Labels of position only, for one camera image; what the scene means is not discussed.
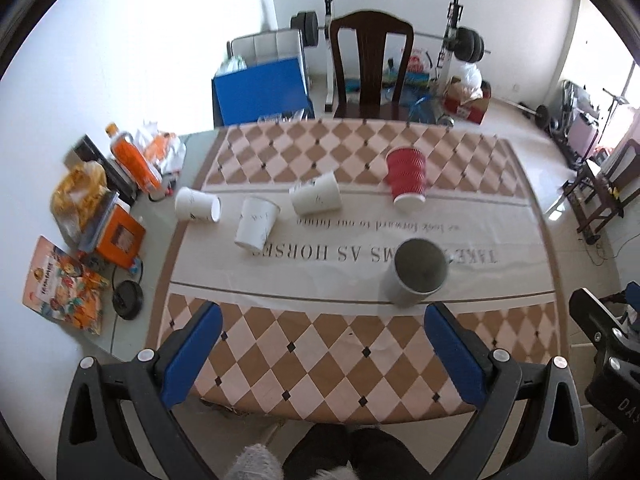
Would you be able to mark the barbell with black plates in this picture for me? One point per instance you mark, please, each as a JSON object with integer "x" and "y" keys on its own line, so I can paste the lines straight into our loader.
{"x": 305, "y": 30}

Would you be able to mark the brown wooden chair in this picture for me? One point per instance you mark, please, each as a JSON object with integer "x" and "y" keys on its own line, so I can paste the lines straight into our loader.
{"x": 597, "y": 195}

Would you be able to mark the red cardboard box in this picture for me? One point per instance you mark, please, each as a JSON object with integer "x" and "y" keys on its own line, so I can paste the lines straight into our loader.
{"x": 465, "y": 107}

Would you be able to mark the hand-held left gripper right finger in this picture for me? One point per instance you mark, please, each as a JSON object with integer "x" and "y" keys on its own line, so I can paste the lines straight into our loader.
{"x": 452, "y": 355}

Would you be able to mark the black box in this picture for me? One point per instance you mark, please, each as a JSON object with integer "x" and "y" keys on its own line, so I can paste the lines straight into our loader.
{"x": 95, "y": 152}

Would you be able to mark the red ribbed paper cup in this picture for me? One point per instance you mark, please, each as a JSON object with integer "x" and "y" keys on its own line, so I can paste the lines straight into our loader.
{"x": 406, "y": 175}

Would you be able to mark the long barbell with small plates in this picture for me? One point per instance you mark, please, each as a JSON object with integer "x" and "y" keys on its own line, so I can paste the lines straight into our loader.
{"x": 542, "y": 115}

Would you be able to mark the black round disc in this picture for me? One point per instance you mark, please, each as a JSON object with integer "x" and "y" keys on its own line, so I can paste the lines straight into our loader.
{"x": 127, "y": 300}

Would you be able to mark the blue plastic bag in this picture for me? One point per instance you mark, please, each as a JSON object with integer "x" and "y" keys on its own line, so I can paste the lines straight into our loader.
{"x": 422, "y": 105}

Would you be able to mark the white and orange plastic bag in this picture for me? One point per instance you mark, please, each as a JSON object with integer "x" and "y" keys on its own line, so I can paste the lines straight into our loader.
{"x": 167, "y": 152}

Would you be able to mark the person's legs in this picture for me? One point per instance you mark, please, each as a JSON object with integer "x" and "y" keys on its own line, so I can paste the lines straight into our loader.
{"x": 370, "y": 452}

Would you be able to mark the grey paper cup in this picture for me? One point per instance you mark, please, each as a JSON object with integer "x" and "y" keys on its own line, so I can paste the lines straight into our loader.
{"x": 402, "y": 290}

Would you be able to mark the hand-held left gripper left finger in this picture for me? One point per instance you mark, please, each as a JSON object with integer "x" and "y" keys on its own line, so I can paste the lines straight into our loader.
{"x": 192, "y": 355}

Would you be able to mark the orange sweets bag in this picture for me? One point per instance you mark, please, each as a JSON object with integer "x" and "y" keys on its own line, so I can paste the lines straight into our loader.
{"x": 87, "y": 300}

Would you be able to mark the white padded box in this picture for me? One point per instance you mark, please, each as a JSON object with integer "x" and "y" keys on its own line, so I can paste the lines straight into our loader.
{"x": 270, "y": 45}

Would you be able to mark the white fluffy slipper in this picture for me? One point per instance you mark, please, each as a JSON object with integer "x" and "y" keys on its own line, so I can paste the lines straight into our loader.
{"x": 250, "y": 465}

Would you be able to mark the orange drink bottle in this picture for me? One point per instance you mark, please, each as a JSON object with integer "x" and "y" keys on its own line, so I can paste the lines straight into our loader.
{"x": 132, "y": 160}

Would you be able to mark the colourful flat snack packet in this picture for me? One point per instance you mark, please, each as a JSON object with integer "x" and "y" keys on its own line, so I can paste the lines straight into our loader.
{"x": 45, "y": 280}

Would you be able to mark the orange box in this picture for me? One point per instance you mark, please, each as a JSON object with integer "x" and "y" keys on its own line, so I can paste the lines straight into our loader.
{"x": 120, "y": 237}

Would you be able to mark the blue box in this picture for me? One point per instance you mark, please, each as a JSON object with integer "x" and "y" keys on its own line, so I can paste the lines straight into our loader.
{"x": 260, "y": 90}

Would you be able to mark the yellow snack bag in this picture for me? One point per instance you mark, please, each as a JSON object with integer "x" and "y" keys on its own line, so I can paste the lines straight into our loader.
{"x": 75, "y": 200}

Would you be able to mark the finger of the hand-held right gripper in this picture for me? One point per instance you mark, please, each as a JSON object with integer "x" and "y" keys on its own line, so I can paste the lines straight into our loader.
{"x": 595, "y": 317}

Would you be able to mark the dark wooden chair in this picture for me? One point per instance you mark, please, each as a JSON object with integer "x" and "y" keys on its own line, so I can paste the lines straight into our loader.
{"x": 371, "y": 60}

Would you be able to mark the pink suitcase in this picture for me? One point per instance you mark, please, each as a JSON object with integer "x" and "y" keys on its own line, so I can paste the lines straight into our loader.
{"x": 585, "y": 132}

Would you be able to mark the checkered printed tablecloth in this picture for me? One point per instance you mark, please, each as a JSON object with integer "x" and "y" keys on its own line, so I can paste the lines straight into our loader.
{"x": 325, "y": 340}

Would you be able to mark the white paper cup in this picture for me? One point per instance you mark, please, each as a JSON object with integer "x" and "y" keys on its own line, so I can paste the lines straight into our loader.
{"x": 317, "y": 195}
{"x": 192, "y": 204}
{"x": 256, "y": 225}

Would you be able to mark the white rack upright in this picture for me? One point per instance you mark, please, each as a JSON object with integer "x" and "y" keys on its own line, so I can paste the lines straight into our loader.
{"x": 447, "y": 45}
{"x": 327, "y": 50}

